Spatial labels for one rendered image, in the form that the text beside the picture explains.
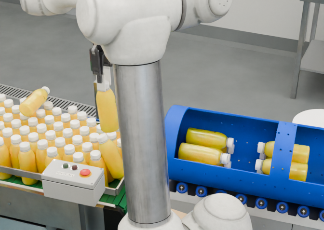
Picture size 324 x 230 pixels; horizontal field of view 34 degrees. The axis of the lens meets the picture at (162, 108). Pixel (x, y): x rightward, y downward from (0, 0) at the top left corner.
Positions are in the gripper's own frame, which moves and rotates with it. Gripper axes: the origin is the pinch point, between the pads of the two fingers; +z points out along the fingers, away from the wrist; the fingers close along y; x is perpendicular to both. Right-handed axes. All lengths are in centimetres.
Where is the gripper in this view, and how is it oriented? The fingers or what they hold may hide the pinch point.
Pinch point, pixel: (103, 79)
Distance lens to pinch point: 180.9
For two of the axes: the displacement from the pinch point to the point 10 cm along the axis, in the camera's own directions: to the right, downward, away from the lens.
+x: -9.5, -1.5, 2.6
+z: 0.1, 8.6, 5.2
